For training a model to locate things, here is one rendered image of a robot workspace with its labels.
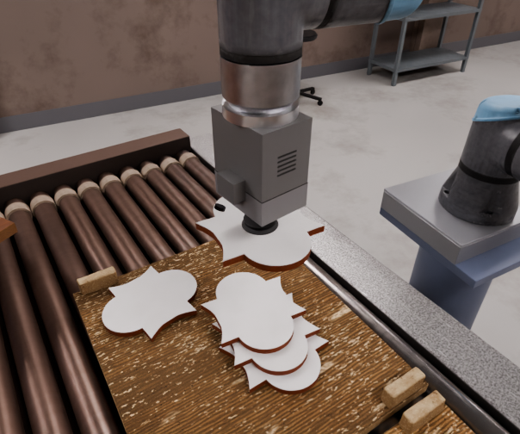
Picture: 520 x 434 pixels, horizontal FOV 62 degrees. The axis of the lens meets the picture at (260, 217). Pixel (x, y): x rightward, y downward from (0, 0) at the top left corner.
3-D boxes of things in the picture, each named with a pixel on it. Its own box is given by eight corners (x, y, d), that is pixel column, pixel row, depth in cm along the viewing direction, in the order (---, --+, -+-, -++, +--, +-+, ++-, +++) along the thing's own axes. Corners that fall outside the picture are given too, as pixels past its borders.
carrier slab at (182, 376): (259, 228, 85) (259, 221, 84) (426, 390, 57) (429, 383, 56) (74, 300, 69) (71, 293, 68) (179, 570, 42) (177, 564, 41)
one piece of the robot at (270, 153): (178, 75, 40) (194, 215, 50) (234, 103, 35) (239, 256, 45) (260, 55, 45) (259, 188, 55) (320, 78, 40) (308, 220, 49)
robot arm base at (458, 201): (462, 178, 100) (476, 139, 94) (528, 208, 91) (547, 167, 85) (424, 200, 92) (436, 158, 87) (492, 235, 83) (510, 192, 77)
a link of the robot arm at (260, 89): (253, 71, 35) (199, 49, 40) (254, 124, 38) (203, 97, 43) (319, 55, 39) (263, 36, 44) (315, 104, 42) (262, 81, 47)
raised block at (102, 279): (116, 276, 72) (113, 264, 70) (120, 283, 70) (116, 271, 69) (79, 290, 69) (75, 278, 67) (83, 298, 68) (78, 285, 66)
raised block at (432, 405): (431, 399, 54) (436, 387, 52) (443, 412, 53) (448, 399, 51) (396, 424, 51) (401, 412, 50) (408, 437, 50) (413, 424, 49)
